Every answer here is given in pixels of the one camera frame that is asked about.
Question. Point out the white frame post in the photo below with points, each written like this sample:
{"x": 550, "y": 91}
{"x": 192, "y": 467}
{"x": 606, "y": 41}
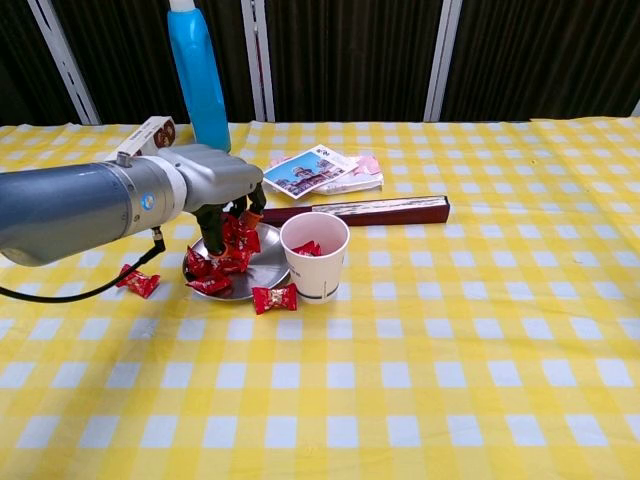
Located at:
{"x": 259, "y": 60}
{"x": 61, "y": 50}
{"x": 443, "y": 60}

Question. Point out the postcard with building picture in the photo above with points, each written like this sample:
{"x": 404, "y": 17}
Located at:
{"x": 305, "y": 172}

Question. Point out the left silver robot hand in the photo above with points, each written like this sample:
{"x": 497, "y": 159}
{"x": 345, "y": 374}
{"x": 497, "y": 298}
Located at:
{"x": 220, "y": 175}

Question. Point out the white paper cup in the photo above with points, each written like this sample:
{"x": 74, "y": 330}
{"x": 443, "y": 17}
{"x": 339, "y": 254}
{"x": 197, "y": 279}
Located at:
{"x": 315, "y": 280}

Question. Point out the round steel plate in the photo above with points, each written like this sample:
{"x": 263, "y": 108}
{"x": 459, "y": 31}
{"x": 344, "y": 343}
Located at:
{"x": 270, "y": 260}

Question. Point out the blue detergent bottle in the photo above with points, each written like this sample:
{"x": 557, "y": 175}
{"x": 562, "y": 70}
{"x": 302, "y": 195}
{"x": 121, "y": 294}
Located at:
{"x": 200, "y": 85}

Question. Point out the yellow white checkered tablecloth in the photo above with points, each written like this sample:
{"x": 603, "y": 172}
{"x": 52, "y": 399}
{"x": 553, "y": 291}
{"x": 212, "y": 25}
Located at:
{"x": 400, "y": 350}

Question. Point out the red candy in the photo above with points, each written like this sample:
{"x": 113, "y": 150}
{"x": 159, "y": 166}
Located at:
{"x": 306, "y": 248}
{"x": 236, "y": 260}
{"x": 137, "y": 282}
{"x": 197, "y": 264}
{"x": 247, "y": 239}
{"x": 210, "y": 286}
{"x": 275, "y": 298}

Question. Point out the long white wrap box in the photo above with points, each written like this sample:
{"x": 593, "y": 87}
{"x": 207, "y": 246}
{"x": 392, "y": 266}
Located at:
{"x": 145, "y": 137}

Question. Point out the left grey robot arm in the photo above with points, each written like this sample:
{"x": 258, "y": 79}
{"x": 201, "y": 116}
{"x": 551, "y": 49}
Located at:
{"x": 65, "y": 210}

